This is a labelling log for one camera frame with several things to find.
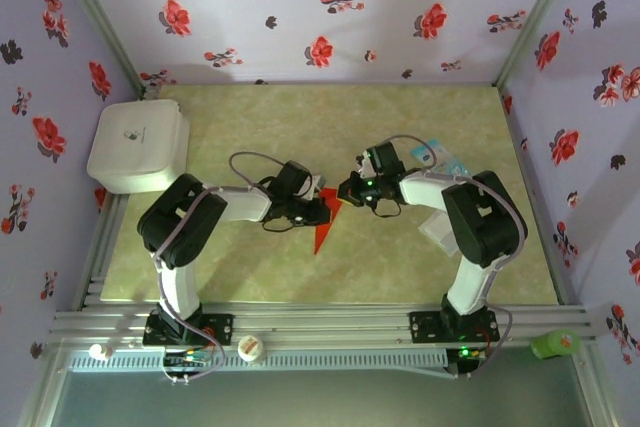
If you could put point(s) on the clear plastic bag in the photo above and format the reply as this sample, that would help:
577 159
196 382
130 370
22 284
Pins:
437 232

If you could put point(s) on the red paper sheet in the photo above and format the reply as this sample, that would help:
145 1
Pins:
324 237

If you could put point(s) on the green plastic cup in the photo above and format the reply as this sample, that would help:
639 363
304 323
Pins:
555 343

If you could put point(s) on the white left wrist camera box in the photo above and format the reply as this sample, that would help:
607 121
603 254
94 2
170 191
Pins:
316 187

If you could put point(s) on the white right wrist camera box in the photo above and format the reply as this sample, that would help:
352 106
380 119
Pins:
364 162

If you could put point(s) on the white jar with red label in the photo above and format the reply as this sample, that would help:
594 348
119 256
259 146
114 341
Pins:
250 348

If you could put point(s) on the blue snack packet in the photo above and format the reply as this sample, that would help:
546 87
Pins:
447 162

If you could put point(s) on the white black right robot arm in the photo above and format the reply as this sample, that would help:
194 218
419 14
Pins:
425 189

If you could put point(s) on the aluminium lower frame bar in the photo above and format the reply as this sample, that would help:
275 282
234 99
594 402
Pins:
592 387
44 387

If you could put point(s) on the aluminium mounting rail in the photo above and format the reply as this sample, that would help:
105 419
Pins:
325 322

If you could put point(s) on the aluminium corner post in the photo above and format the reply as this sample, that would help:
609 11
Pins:
534 22
102 22

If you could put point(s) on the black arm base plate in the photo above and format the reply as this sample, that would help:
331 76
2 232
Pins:
422 327
222 329

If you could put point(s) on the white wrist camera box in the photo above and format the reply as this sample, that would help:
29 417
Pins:
364 162
316 187

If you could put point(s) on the white plastic container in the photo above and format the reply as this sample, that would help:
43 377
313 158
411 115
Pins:
135 137

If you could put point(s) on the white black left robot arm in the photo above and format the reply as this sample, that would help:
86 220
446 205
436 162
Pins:
245 204

